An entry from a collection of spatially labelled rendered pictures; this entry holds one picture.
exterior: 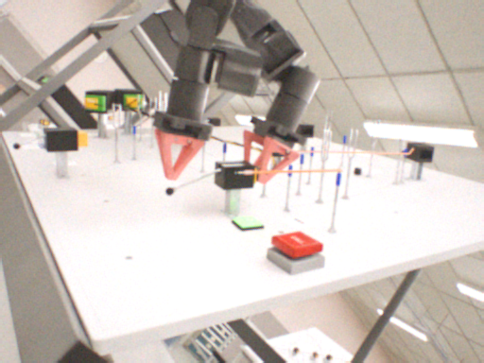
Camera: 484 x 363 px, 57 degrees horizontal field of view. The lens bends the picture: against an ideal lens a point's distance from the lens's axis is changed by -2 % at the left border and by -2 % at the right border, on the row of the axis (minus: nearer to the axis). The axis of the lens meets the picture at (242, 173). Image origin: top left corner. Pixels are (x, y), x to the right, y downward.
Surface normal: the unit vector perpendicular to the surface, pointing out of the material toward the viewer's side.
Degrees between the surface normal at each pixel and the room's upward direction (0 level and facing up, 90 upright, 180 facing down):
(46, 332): 90
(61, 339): 90
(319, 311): 90
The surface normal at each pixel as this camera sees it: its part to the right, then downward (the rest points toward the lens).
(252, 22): -0.20, -0.18
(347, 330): 0.44, 0.15
